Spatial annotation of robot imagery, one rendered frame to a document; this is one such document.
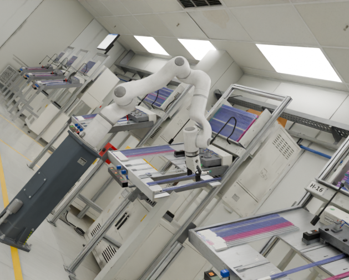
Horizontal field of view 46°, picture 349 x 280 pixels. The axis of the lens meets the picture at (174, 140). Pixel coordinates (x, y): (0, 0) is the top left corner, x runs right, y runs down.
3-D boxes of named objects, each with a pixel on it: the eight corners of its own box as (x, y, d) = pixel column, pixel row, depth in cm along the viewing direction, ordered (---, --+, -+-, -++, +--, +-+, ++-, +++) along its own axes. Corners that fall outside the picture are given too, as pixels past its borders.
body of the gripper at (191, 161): (202, 153, 238) (203, 170, 243) (192, 147, 246) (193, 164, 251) (191, 157, 235) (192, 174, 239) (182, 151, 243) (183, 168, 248)
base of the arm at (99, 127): (83, 143, 233) (104, 118, 234) (67, 129, 245) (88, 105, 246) (102, 157, 247) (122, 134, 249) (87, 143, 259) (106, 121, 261)
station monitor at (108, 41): (103, 50, 715) (119, 33, 719) (95, 49, 766) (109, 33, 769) (109, 56, 721) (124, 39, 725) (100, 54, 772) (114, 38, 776)
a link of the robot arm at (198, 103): (220, 101, 241) (210, 150, 235) (196, 99, 248) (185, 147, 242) (216, 95, 233) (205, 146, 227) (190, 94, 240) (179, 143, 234)
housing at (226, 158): (222, 174, 300) (223, 156, 296) (191, 155, 342) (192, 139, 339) (231, 173, 303) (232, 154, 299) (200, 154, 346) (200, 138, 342)
